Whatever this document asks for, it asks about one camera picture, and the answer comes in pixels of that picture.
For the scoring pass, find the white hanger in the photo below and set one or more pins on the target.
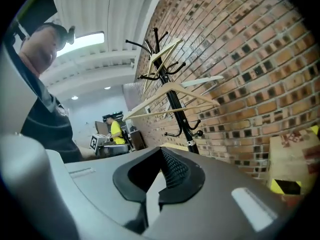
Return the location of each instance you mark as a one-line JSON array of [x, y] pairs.
[[202, 80]]

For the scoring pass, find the person in dark clothes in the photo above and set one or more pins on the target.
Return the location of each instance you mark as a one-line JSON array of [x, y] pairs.
[[50, 124]]

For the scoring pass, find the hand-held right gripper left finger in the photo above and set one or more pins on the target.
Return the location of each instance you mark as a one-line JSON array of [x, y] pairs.
[[100, 184]]

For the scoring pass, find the person's face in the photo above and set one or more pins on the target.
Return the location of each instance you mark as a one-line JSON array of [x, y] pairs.
[[40, 49]]

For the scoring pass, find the taped cardboard box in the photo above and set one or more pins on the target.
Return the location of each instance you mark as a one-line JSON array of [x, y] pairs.
[[292, 159]]

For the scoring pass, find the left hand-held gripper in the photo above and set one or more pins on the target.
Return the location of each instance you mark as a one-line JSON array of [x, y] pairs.
[[94, 142]]

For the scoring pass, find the cream wooden hanger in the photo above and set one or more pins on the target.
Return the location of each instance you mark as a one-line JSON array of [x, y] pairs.
[[195, 94], [151, 58]]

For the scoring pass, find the black coat rack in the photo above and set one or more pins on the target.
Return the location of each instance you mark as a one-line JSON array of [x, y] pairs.
[[185, 131]]

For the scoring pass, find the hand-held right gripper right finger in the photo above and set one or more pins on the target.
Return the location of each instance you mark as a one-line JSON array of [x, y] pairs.
[[220, 189]]

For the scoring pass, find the rectangular ceiling light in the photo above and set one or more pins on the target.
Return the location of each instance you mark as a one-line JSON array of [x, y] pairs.
[[90, 39]]

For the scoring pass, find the light wooden table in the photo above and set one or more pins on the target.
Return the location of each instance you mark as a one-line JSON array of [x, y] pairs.
[[175, 147]]

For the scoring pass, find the person's left forearm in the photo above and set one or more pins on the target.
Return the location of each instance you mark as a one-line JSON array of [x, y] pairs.
[[86, 155]]

